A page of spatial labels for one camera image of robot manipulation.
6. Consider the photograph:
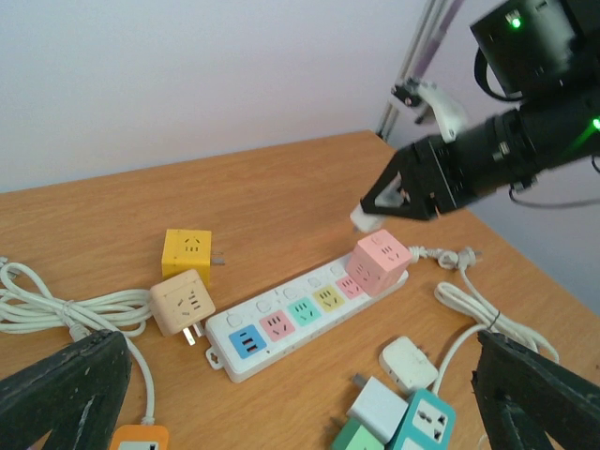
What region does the teal strip white cable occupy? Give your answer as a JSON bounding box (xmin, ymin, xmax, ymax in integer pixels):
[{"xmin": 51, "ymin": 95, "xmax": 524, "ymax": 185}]
[{"xmin": 428, "ymin": 262, "xmax": 562, "ymax": 398}]

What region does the white power strip cable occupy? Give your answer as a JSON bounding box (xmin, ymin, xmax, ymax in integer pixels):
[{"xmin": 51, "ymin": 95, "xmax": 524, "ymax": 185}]
[{"xmin": 407, "ymin": 246, "xmax": 484, "ymax": 272}]

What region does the white usb charger with cable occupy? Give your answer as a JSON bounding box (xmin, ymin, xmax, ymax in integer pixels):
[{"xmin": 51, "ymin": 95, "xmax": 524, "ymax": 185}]
[{"xmin": 350, "ymin": 185, "xmax": 403, "ymax": 233}]

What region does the green plug adapter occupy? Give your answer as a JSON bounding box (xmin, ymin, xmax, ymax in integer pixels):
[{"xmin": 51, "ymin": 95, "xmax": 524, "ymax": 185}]
[{"xmin": 329, "ymin": 417, "xmax": 384, "ymax": 450}]

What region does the white grey plug adapter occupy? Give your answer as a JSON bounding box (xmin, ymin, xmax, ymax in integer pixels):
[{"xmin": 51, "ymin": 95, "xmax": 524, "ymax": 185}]
[{"xmin": 347, "ymin": 373, "xmax": 408, "ymax": 444}]

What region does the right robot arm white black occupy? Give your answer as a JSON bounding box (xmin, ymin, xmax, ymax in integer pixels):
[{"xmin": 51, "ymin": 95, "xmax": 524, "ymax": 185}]
[{"xmin": 352, "ymin": 1, "xmax": 599, "ymax": 232}]

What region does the orange power strip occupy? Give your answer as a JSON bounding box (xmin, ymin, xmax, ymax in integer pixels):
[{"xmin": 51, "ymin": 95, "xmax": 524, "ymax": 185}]
[{"xmin": 109, "ymin": 425, "xmax": 170, "ymax": 450}]

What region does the beige cube socket adapter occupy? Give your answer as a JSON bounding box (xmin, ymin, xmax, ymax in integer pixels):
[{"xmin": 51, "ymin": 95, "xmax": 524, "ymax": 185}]
[{"xmin": 149, "ymin": 269, "xmax": 216, "ymax": 346}]

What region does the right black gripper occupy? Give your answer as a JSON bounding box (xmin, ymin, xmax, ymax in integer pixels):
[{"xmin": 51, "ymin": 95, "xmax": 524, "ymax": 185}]
[{"xmin": 360, "ymin": 135, "xmax": 483, "ymax": 220}]

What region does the yellow cube socket adapter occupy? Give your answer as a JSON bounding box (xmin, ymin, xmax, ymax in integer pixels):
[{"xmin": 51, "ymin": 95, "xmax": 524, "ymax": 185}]
[{"xmin": 161, "ymin": 229, "xmax": 225, "ymax": 288}]

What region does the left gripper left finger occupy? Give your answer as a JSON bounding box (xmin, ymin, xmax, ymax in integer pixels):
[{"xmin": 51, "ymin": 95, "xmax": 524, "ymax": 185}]
[{"xmin": 1, "ymin": 330, "xmax": 132, "ymax": 449}]

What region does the long white power strip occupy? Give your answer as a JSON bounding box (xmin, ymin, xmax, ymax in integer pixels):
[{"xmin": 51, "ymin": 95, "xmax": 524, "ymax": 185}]
[{"xmin": 204, "ymin": 254, "xmax": 409, "ymax": 383}]

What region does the teal power strip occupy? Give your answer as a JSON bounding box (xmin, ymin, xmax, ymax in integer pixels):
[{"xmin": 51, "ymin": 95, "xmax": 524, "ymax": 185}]
[{"xmin": 385, "ymin": 389, "xmax": 457, "ymax": 450}]

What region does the pink cube socket adapter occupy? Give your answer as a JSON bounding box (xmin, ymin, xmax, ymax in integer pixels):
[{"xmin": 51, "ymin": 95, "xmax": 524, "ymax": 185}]
[{"xmin": 345, "ymin": 229, "xmax": 413, "ymax": 297}]

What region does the orange strip white cable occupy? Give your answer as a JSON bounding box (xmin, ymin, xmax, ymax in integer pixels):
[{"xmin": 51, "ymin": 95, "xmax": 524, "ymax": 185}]
[{"xmin": 0, "ymin": 255, "xmax": 157, "ymax": 426}]

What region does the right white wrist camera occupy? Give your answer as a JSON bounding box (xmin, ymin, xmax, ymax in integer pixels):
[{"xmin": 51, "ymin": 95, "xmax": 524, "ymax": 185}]
[{"xmin": 391, "ymin": 78, "xmax": 469, "ymax": 143}]

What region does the right aluminium corner post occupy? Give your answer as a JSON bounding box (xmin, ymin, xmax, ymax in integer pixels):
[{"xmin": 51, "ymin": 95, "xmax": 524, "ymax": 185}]
[{"xmin": 376, "ymin": 1, "xmax": 451, "ymax": 141}]

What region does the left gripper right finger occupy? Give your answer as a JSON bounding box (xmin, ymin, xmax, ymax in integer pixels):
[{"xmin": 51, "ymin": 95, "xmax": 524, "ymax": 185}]
[{"xmin": 472, "ymin": 331, "xmax": 599, "ymax": 449}]

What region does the white rounded plug adapter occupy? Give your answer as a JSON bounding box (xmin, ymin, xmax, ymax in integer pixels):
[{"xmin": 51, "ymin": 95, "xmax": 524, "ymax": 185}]
[{"xmin": 379, "ymin": 336, "xmax": 439, "ymax": 395}]

